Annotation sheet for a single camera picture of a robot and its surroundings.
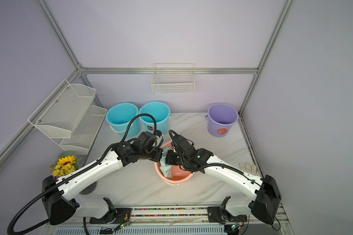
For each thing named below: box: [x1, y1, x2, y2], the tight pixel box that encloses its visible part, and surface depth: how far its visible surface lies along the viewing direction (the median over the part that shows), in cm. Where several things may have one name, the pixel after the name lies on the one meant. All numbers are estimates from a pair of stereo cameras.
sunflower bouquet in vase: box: [49, 150, 83, 179], surface depth 67 cm
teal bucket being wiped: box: [105, 102, 141, 138], surface depth 101 cm
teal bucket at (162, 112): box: [138, 101, 172, 135], surface depth 101 cm
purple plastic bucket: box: [204, 102, 240, 138], surface depth 100 cm
